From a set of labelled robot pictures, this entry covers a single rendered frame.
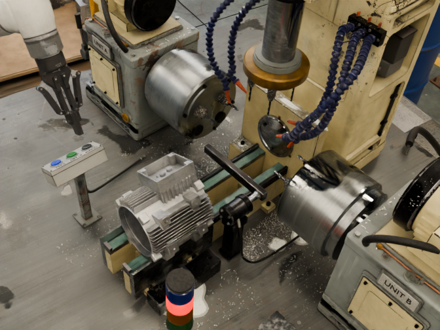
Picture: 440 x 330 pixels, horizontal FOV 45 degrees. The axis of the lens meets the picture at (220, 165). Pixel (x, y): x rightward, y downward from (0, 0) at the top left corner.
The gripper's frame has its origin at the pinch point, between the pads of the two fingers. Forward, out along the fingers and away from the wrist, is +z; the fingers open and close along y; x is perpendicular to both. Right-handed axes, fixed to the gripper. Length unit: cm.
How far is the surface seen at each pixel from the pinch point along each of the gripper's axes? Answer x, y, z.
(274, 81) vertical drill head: -42, 39, -1
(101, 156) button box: -4.0, 2.3, 11.0
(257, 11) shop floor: 174, 226, 41
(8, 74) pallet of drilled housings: 187, 37, 19
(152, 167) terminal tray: -20.6, 8.5, 13.9
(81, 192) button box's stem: 1.9, -5.4, 20.8
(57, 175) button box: -4.1, -11.7, 10.0
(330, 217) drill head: -60, 33, 31
